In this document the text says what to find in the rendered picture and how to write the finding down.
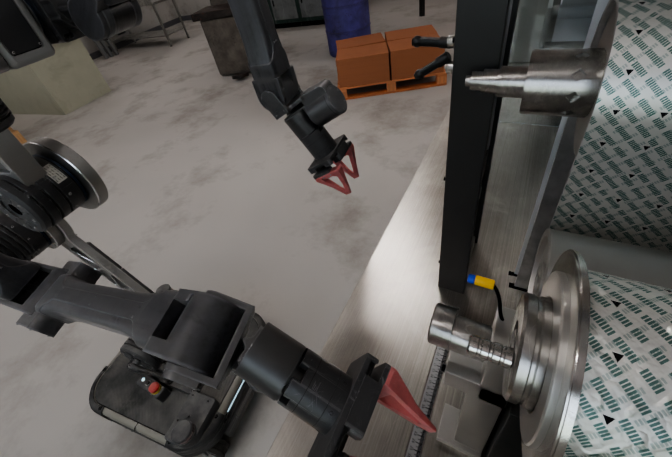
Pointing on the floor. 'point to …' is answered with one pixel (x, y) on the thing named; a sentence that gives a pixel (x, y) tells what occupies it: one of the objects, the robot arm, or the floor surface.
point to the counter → (54, 82)
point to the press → (214, 16)
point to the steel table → (158, 20)
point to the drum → (344, 5)
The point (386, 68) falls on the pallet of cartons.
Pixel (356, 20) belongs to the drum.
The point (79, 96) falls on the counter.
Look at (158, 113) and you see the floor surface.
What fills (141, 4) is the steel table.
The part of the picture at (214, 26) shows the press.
